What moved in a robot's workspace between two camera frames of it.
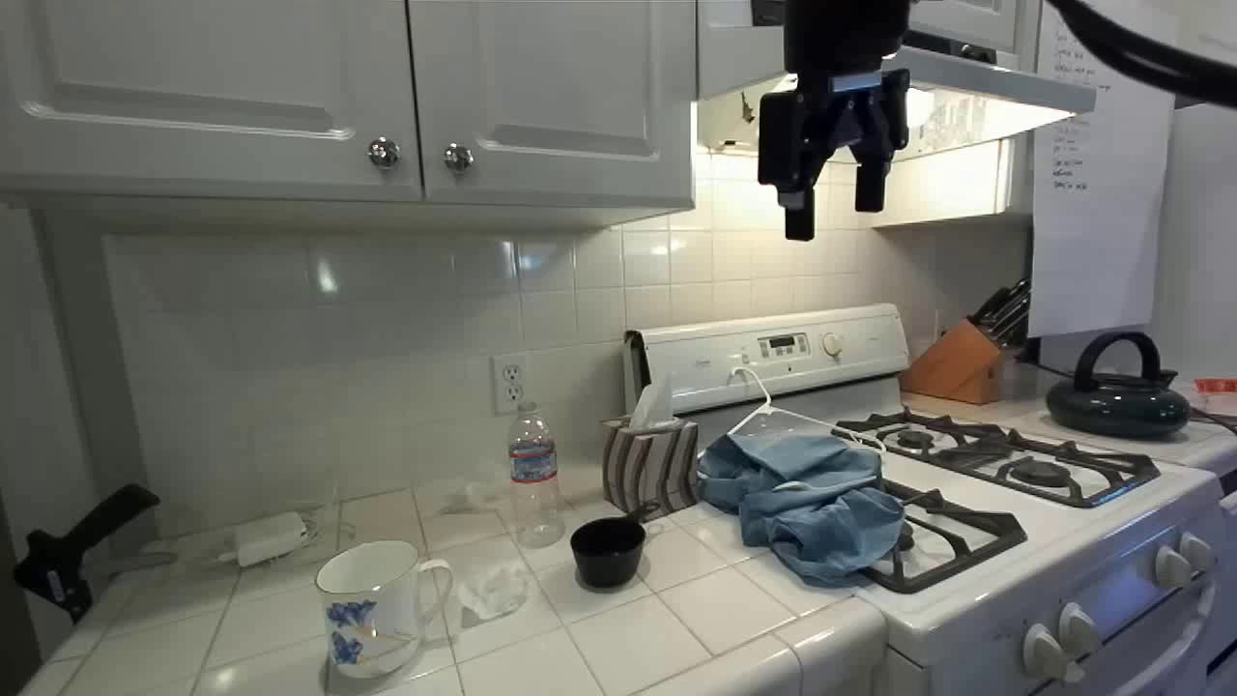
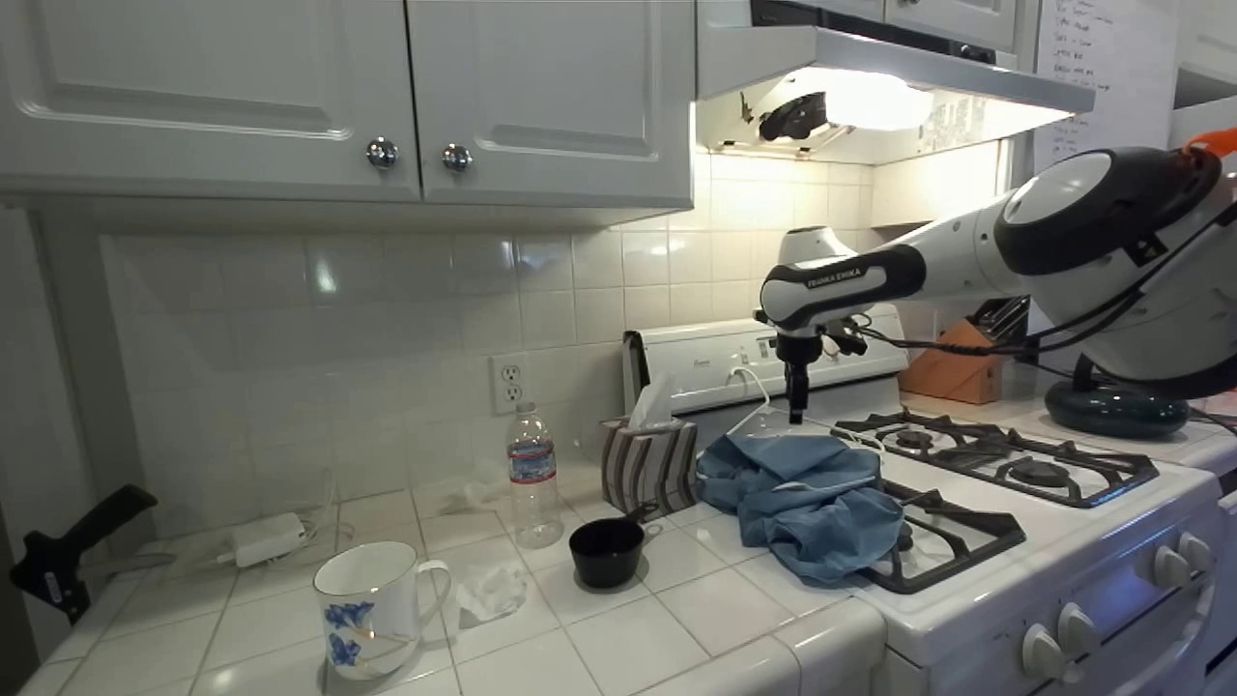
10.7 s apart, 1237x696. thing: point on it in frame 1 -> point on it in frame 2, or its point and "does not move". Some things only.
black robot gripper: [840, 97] -> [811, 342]
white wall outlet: [509, 379] does not move
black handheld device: [54, 568] does not move
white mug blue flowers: [380, 604] does not move
